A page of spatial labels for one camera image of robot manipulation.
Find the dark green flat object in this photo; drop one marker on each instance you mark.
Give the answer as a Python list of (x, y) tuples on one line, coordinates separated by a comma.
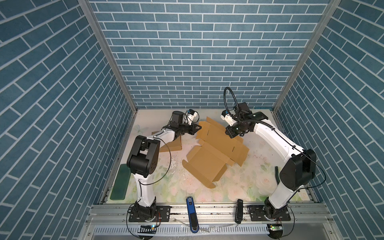
[(120, 186)]

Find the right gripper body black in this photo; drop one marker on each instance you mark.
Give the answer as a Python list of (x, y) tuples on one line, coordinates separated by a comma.
[(233, 130)]

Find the green handled pliers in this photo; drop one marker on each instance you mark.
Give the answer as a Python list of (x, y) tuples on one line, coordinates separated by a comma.
[(277, 174)]

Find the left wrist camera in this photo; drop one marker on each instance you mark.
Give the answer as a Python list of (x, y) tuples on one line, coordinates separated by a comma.
[(192, 116)]

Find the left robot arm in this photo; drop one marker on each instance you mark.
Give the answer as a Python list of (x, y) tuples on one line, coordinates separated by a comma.
[(144, 155)]

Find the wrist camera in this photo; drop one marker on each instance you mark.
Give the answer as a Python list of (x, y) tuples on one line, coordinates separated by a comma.
[(241, 110), (192, 116)]

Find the blue black handheld tool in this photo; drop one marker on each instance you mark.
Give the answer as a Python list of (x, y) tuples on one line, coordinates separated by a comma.
[(193, 220)]

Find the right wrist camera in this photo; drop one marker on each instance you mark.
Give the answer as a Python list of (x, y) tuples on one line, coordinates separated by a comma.
[(241, 110)]

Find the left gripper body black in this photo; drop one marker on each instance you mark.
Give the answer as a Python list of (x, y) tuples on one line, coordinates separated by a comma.
[(184, 128)]

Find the aluminium front rail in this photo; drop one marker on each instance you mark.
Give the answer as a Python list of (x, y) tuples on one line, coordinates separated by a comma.
[(214, 213)]

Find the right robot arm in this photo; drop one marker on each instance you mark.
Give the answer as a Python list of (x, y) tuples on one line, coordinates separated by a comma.
[(299, 164)]

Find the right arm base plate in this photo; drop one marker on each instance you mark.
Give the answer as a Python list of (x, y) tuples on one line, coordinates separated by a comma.
[(259, 213)]

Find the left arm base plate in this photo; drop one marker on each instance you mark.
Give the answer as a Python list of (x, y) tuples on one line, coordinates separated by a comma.
[(149, 214)]

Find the cardboard box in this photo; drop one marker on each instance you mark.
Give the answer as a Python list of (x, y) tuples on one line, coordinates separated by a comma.
[(171, 144)]

